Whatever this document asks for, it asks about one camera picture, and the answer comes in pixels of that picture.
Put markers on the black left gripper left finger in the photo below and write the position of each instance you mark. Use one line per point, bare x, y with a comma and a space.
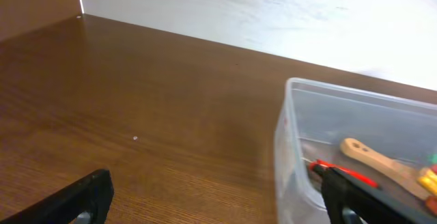
87, 200

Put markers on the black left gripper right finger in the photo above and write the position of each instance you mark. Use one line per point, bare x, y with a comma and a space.
348, 200

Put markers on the red handled cutting pliers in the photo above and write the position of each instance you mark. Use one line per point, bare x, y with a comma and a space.
318, 167

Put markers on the wooden handled orange scraper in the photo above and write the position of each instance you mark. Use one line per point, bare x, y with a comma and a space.
402, 174

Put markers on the clear screwdriver bit case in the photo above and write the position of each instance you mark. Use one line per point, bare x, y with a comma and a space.
427, 176

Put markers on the clear plastic container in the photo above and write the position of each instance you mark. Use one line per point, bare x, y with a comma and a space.
315, 119

